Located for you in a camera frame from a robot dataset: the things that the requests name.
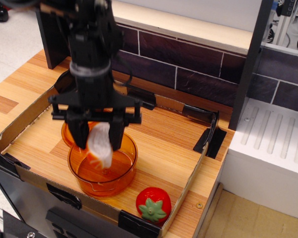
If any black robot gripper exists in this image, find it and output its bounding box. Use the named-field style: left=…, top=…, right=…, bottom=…
left=49, top=61, right=142, bottom=151

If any white and orange toy sushi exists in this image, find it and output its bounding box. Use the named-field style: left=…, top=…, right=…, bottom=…
left=86, top=122, right=113, bottom=170

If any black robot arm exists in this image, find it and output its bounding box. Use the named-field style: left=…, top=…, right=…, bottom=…
left=3, top=0, right=142, bottom=150

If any orange transparent pot lid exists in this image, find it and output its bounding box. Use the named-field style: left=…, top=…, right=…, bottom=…
left=61, top=121, right=98, bottom=149

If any orange transparent pot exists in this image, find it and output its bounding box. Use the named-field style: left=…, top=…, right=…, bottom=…
left=68, top=133, right=138, bottom=197

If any cardboard fence with black tape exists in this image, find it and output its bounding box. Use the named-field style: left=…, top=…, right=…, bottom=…
left=0, top=69, right=227, bottom=238

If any red toy tomato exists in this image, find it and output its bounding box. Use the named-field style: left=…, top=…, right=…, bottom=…
left=136, top=187, right=172, bottom=225

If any dark brick backsplash panel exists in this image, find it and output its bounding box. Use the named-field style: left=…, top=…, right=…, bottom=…
left=119, top=25, right=298, bottom=112

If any black chair caster wheel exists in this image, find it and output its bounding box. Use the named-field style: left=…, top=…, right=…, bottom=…
left=0, top=2, right=9, bottom=22

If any white toy sink drainboard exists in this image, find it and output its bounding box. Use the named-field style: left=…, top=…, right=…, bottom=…
left=221, top=99, right=298, bottom=218

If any black vertical post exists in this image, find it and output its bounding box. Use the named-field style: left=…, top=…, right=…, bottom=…
left=228, top=0, right=273, bottom=130

